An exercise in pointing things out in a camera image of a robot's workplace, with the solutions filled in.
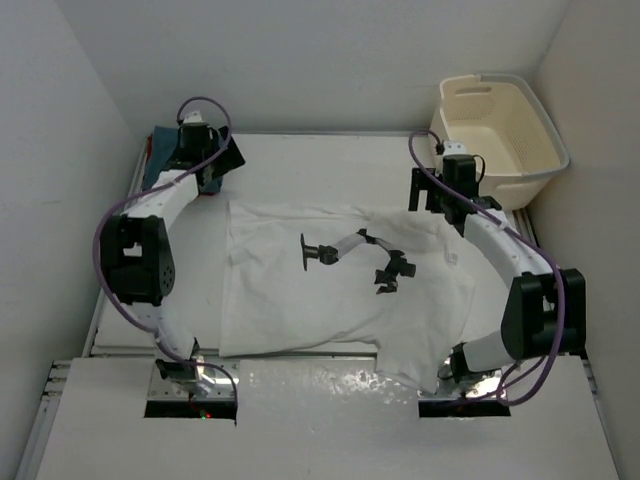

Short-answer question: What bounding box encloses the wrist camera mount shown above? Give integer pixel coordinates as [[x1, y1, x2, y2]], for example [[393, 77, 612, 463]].
[[181, 110, 206, 127], [441, 141, 468, 158]]

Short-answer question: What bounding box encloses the white t shirt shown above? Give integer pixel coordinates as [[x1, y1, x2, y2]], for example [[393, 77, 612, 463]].
[[219, 202, 475, 392]]

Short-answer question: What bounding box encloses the cream laundry basket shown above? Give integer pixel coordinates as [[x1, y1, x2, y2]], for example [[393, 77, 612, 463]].
[[431, 74, 570, 211]]

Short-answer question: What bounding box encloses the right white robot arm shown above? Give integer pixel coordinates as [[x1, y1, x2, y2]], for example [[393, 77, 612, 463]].
[[409, 154, 586, 383]]

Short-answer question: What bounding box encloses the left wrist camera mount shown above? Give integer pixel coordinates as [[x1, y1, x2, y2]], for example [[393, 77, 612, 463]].
[[181, 110, 206, 127]]

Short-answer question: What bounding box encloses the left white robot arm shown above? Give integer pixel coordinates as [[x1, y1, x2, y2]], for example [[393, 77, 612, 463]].
[[98, 119, 245, 398]]

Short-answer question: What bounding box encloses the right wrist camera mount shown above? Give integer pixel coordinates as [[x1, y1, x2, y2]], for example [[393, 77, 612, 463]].
[[441, 141, 468, 158]]

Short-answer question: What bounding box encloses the blue t shirt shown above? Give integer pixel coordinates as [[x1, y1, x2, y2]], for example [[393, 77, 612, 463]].
[[144, 124, 224, 196]]

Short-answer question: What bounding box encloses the reflective foil panel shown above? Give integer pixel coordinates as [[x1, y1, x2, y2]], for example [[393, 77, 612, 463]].
[[238, 358, 418, 426]]

